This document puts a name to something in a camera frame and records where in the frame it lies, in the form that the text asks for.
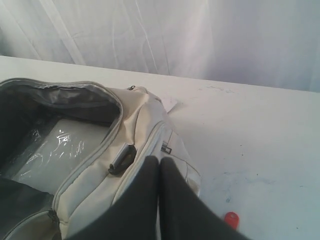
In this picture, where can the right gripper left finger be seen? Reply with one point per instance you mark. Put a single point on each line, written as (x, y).
(134, 214)

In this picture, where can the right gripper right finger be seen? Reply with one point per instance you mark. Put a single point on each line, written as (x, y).
(182, 215)

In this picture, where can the bunch of colourful key tags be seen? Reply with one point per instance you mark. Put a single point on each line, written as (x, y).
(232, 219)

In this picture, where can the beige duffel bag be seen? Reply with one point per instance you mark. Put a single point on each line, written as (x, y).
(139, 126)

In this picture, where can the white backdrop curtain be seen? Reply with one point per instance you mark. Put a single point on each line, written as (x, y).
(274, 43)

